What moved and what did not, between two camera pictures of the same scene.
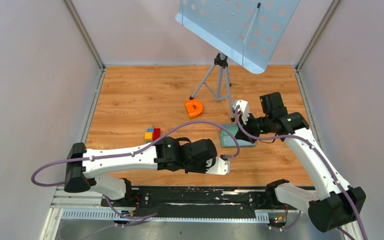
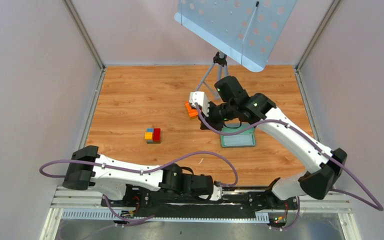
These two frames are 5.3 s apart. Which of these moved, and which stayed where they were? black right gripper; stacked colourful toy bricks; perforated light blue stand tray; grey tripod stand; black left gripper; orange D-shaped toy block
Moved: black right gripper; black left gripper
Stayed: grey tripod stand; stacked colourful toy bricks; perforated light blue stand tray; orange D-shaped toy block
